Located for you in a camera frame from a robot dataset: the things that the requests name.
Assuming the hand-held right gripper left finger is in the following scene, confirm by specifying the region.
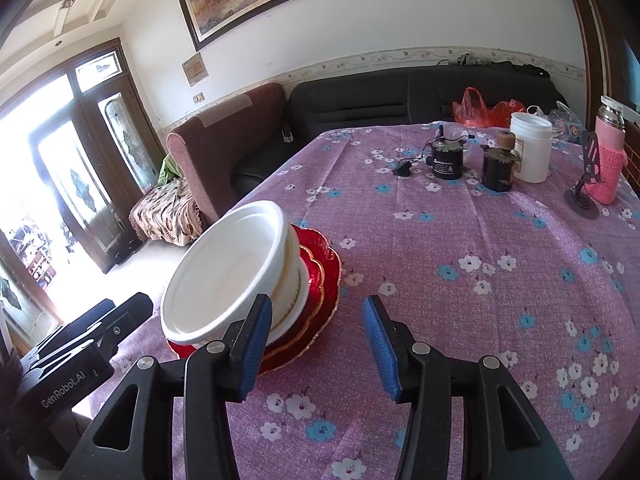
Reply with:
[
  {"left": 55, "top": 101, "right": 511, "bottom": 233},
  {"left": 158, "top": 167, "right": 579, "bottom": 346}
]
[{"left": 59, "top": 293, "right": 273, "bottom": 480}]

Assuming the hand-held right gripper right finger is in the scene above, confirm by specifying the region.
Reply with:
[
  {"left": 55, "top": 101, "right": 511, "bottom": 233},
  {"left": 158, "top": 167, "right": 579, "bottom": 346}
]
[{"left": 363, "top": 295, "right": 576, "bottom": 480}]

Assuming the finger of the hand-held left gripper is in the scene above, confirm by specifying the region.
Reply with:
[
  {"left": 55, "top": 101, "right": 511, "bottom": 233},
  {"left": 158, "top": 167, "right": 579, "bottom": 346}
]
[
  {"left": 30, "top": 299, "right": 117, "bottom": 357},
  {"left": 97, "top": 294, "right": 154, "bottom": 357}
]

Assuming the red scalloped plate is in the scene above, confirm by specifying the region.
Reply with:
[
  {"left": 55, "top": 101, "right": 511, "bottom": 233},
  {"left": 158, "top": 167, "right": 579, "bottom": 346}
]
[
  {"left": 167, "top": 255, "right": 343, "bottom": 375},
  {"left": 265, "top": 224, "right": 342, "bottom": 356}
]

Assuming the wide white bowl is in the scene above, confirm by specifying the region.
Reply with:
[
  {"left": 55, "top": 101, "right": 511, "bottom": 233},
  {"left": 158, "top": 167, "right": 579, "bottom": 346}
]
[{"left": 267, "top": 255, "right": 323, "bottom": 348}]

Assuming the cream bowl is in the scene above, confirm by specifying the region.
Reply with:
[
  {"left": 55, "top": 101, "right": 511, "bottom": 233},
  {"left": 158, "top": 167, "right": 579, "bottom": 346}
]
[{"left": 272, "top": 232, "right": 307, "bottom": 326}]

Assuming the small white bowl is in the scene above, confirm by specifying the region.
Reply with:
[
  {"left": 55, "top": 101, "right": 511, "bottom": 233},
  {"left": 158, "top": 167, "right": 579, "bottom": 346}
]
[{"left": 161, "top": 200, "right": 301, "bottom": 347}]

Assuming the pair of dark shoes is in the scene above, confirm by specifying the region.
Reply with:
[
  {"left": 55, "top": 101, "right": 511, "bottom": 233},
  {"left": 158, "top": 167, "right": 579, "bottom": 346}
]
[{"left": 111, "top": 237, "right": 146, "bottom": 266}]

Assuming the purple floral tablecloth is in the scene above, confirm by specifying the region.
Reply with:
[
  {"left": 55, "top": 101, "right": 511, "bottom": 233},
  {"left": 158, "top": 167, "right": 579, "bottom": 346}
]
[{"left": 95, "top": 122, "right": 640, "bottom": 480}]

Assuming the patterned blanket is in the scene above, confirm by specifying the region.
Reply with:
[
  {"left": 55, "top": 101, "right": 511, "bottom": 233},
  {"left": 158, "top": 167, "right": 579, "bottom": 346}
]
[{"left": 129, "top": 177, "right": 205, "bottom": 247}]

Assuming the green cloth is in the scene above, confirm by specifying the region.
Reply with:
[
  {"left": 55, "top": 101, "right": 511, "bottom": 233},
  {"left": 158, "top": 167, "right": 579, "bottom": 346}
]
[{"left": 157, "top": 155, "right": 183, "bottom": 186}]

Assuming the glass panel door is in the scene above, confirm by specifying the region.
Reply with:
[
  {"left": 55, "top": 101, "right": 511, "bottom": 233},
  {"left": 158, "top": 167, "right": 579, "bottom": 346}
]
[{"left": 0, "top": 37, "right": 168, "bottom": 351}]

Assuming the brown armchair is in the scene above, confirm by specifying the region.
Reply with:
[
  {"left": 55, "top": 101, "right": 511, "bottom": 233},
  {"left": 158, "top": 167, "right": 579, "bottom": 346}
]
[{"left": 166, "top": 82, "right": 287, "bottom": 226}]

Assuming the black cylindrical pump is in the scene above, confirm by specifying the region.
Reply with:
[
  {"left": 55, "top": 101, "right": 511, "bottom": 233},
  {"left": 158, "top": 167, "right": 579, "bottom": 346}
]
[{"left": 431, "top": 139, "right": 466, "bottom": 181}]

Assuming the dark bottle with cork lid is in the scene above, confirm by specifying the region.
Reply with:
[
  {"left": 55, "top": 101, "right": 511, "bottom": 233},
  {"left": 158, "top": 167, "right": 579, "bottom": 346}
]
[{"left": 481, "top": 130, "right": 522, "bottom": 192}]

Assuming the clear glass dome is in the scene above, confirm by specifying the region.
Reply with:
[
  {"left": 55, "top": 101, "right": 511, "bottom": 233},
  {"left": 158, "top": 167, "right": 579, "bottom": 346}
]
[{"left": 440, "top": 122, "right": 476, "bottom": 153}]

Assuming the black sofa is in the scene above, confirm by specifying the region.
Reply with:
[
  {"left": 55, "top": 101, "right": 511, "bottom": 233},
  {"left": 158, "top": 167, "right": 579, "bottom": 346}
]
[{"left": 232, "top": 65, "right": 569, "bottom": 196}]

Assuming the white plastic jar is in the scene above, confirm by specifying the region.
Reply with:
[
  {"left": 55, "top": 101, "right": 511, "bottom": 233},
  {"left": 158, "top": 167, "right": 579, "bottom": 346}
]
[{"left": 510, "top": 112, "right": 554, "bottom": 184}]

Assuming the black phone stand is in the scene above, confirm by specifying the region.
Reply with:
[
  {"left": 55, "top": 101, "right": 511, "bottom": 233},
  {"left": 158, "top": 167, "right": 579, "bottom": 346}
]
[{"left": 564, "top": 130, "right": 602, "bottom": 221}]

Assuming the red plastic bag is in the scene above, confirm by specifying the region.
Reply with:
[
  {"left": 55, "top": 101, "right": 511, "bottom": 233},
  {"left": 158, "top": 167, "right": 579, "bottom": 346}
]
[{"left": 452, "top": 87, "right": 527, "bottom": 129}]

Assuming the pink sleeved thermos bottle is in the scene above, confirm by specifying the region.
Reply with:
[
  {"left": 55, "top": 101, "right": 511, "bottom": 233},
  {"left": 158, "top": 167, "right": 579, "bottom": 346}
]
[{"left": 594, "top": 95, "right": 629, "bottom": 206}]

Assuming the clear plastic bag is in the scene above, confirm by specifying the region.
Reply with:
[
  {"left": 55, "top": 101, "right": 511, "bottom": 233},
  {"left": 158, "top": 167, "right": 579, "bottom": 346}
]
[{"left": 527, "top": 101, "right": 586, "bottom": 144}]

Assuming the wooden framed window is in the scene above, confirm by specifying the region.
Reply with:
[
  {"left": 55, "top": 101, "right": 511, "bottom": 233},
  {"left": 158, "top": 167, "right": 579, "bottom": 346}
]
[{"left": 557, "top": 0, "right": 640, "bottom": 111}]

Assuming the small wall plaque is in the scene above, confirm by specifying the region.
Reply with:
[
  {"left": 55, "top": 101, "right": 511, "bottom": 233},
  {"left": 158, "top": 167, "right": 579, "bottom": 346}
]
[{"left": 181, "top": 51, "right": 209, "bottom": 86}]

